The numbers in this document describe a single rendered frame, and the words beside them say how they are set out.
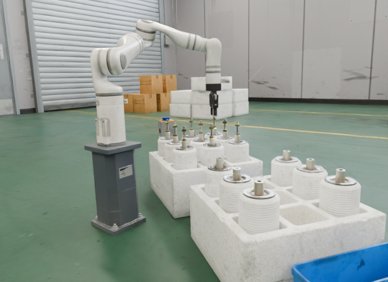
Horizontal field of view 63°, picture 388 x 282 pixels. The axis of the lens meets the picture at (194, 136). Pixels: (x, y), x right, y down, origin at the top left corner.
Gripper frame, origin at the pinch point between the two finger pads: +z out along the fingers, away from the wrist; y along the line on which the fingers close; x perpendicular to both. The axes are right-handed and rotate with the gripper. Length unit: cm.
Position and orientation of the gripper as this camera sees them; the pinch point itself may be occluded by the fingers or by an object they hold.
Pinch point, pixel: (213, 112)
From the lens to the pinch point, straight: 153.3
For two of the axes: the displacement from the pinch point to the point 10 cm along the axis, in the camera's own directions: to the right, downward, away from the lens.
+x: 10.0, -0.4, 0.8
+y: 0.9, 1.8, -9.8
